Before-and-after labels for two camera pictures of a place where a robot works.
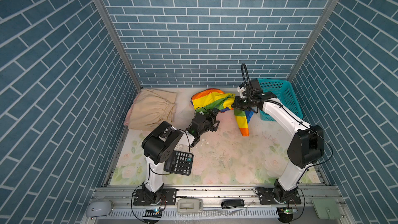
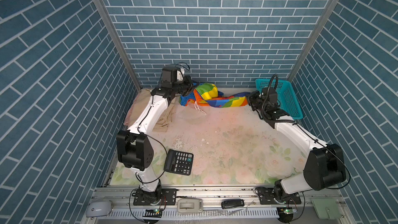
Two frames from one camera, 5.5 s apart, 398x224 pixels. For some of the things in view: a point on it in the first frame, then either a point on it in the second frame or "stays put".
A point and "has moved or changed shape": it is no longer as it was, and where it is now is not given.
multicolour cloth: [215, 99] has moved or changed shape
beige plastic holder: [189, 205] stays put
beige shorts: [150, 108] stays put
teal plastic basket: [285, 93] stays put
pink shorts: [127, 119] stays put
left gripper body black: [208, 124] → [183, 88]
